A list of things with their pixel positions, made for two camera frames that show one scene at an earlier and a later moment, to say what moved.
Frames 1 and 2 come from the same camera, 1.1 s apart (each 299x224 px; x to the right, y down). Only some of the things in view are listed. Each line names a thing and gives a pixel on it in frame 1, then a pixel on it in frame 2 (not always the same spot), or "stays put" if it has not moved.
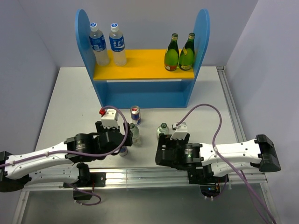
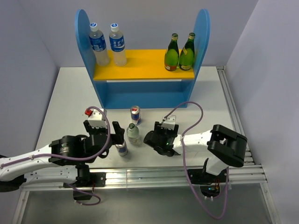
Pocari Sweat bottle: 98,43 stays put
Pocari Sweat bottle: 117,46 stays put
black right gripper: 165,139 to 158,129
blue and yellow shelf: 143,81 stays put
